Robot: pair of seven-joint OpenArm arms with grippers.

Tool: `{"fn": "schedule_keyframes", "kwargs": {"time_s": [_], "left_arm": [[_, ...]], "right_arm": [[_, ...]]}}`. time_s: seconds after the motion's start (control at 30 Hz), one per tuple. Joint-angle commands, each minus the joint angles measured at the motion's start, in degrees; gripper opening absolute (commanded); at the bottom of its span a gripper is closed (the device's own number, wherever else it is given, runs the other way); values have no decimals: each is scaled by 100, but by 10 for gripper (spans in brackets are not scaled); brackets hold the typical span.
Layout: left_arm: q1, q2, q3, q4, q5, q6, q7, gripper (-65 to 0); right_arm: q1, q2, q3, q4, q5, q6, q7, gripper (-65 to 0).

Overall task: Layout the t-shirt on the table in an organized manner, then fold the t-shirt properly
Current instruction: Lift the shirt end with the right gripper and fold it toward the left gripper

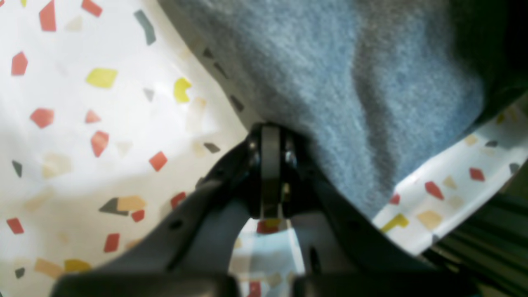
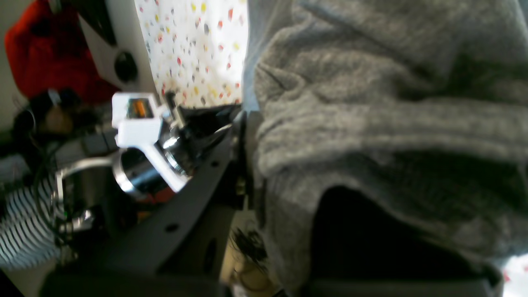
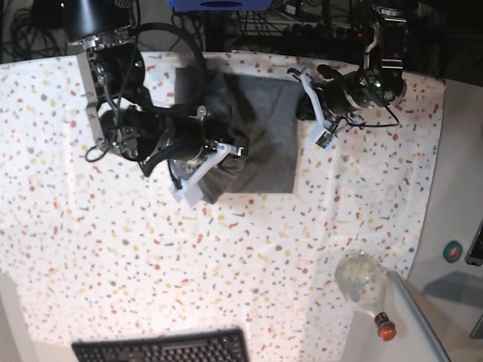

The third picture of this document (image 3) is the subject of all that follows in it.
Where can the blue box with oval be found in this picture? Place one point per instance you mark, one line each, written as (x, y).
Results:
(223, 5)

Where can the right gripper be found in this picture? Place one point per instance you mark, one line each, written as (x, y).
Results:
(182, 137)

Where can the clear glass bottle red cap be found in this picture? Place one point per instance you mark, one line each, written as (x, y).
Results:
(363, 283)

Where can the black computer keyboard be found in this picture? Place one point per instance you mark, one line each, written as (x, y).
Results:
(221, 345)

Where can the dark phone on table edge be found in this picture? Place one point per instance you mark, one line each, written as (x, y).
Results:
(475, 252)

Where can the green and red tape roll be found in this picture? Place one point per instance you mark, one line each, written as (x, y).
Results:
(452, 252)

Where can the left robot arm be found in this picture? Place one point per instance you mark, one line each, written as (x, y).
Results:
(378, 81)

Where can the grey t-shirt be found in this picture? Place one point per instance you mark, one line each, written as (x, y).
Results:
(258, 114)

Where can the black power strip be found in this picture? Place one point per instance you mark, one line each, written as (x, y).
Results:
(333, 30)

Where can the terrazzo patterned tablecloth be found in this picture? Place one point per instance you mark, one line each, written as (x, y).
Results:
(96, 251)

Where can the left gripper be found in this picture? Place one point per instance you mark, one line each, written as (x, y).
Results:
(339, 95)

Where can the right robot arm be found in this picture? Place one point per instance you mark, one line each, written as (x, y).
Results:
(123, 119)

